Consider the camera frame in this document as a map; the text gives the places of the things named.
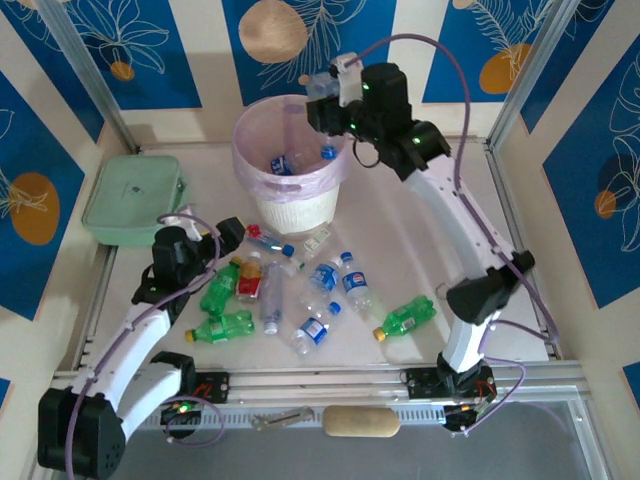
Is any clear bottle pale blue label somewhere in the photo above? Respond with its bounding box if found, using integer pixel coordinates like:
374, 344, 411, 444
304, 71, 342, 101

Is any clear bottle red flower label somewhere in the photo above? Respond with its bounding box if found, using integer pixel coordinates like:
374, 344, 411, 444
244, 223, 296, 259

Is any bottle red yellow label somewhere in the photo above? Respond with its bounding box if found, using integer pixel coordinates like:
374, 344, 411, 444
235, 250, 264, 304

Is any green plastic bottle yellow cap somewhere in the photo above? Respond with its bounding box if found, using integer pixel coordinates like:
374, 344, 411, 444
199, 256, 242, 317
184, 309, 256, 346
372, 294, 438, 343

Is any tall clear bottle white cap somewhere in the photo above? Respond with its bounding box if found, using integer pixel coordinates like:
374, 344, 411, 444
258, 260, 287, 335

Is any clear bottle green white label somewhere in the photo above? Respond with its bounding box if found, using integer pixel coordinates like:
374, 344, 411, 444
285, 227, 332, 274

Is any small water bottle blue cap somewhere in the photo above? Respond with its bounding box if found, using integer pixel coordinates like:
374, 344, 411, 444
290, 300, 343, 357

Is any Pepsi label bottle blue cap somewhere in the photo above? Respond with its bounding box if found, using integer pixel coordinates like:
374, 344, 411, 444
340, 251, 376, 314

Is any white ribbed waste bin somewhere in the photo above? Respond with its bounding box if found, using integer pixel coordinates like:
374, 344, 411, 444
231, 94, 350, 236

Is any pink plastic bin liner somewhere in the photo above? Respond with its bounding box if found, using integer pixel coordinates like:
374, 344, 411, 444
231, 94, 350, 204

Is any mint green zip case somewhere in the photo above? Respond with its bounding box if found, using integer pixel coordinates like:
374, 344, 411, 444
81, 154, 191, 247

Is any tan oblong sponge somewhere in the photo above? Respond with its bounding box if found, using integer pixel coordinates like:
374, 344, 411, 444
323, 405, 402, 439

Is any slotted metal strip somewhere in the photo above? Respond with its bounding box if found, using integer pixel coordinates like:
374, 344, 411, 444
62, 403, 574, 432

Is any thin black cable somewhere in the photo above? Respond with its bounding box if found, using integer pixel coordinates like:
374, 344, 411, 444
351, 138, 382, 170

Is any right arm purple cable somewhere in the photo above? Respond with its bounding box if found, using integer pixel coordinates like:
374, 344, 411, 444
347, 33, 561, 436

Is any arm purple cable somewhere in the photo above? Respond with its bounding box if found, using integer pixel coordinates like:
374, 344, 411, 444
347, 33, 561, 436
67, 213, 224, 476

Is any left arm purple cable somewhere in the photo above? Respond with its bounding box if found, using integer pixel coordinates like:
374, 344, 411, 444
67, 213, 224, 476

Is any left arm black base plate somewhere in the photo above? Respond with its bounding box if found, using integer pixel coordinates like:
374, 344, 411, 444
192, 370, 232, 404

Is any aluminium frame post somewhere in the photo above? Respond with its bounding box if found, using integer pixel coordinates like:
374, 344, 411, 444
485, 0, 575, 154
37, 0, 141, 154

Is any purple cable loop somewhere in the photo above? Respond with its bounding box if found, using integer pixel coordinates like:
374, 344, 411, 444
166, 396, 226, 446

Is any aluminium cross rail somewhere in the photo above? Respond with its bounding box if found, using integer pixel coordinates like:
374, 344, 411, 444
49, 368, 586, 404

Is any flat metal bracket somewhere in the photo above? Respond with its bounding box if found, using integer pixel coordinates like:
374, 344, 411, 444
251, 407, 315, 431

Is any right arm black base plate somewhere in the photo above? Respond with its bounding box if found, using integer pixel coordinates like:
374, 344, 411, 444
405, 367, 496, 401

